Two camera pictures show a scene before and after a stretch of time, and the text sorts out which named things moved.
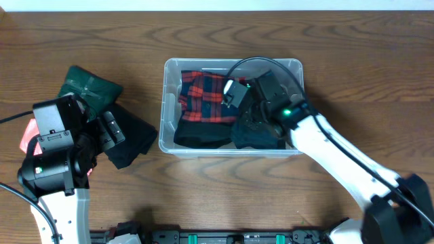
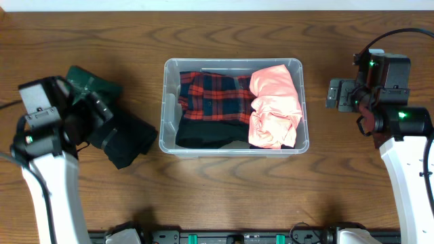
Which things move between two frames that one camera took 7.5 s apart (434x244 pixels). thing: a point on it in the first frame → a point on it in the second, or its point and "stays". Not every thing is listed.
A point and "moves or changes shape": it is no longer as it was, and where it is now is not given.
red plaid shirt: [201, 96] stays
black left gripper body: [110, 128] → [109, 136]
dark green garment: [95, 93] stays
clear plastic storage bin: [228, 107] stays
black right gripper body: [261, 114] → [352, 91]
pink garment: [30, 131] moves or changes shape
